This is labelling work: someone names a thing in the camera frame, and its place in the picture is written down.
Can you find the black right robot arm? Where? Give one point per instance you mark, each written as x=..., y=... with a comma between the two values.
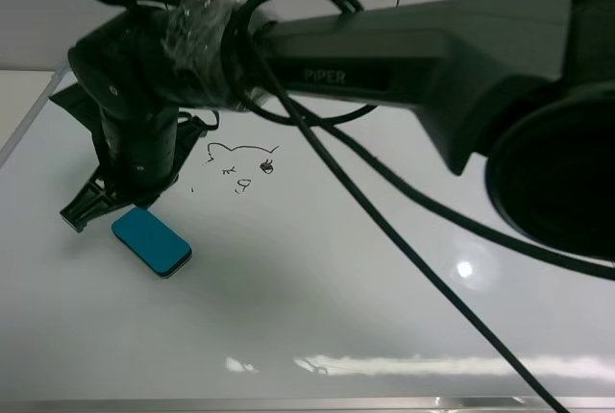
x=528, y=84

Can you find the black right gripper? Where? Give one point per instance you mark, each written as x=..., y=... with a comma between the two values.
x=140, y=145

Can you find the white whiteboard with aluminium frame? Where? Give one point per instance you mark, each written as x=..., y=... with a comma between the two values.
x=292, y=294

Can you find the teal whiteboard eraser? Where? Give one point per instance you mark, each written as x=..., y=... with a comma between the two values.
x=156, y=245

